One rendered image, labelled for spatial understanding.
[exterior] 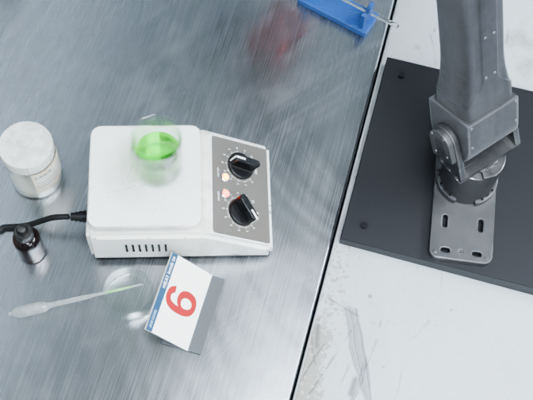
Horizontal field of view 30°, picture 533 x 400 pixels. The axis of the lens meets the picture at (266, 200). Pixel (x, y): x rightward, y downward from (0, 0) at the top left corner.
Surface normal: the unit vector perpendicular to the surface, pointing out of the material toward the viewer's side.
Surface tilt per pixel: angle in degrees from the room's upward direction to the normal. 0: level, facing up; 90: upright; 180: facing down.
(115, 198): 0
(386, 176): 2
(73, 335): 0
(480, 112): 68
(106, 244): 90
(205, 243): 90
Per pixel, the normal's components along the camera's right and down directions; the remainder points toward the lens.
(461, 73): -0.81, 0.48
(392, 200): 0.01, -0.40
